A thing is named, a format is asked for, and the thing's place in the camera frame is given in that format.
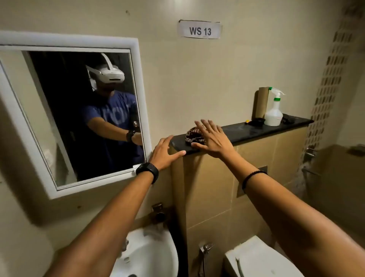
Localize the person's right hand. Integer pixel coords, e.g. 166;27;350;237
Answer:
190;119;238;159

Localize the person's left hand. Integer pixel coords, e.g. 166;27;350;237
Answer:
148;135;187;172

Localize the person's right forearm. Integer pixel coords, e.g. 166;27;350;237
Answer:
220;149;365;277

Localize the person's left forearm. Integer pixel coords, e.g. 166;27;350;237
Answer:
44;169;161;277

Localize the brown patterned cloth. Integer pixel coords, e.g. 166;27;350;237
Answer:
185;127;206;147

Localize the black stone ledge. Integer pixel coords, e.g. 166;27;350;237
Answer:
169;114;314;156

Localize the black smartwatch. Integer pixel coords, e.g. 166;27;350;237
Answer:
136;162;159;185

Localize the brown cardboard tube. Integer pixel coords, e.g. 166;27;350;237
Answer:
252;87;271;120

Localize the white spray bottle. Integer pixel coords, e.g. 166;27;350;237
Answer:
264;87;286;127

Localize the metal flush plate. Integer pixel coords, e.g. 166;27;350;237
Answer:
236;165;269;198

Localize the white ceramic sink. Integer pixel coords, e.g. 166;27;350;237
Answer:
109;227;179;277

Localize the chrome hand bidet sprayer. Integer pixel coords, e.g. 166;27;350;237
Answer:
198;242;215;277

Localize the black bead bracelet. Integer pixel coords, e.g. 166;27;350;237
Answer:
241;170;268;192

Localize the bronze wall valve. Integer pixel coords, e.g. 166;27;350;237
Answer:
151;202;169;225

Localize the chrome wall tap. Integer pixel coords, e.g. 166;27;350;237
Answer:
303;145;319;162

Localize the chrome wall pipe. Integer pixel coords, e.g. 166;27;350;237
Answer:
301;167;322;178

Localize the white paper wall label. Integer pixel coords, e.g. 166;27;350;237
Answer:
177;20;223;40

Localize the white framed wall mirror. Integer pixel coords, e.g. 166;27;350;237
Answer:
0;30;155;200

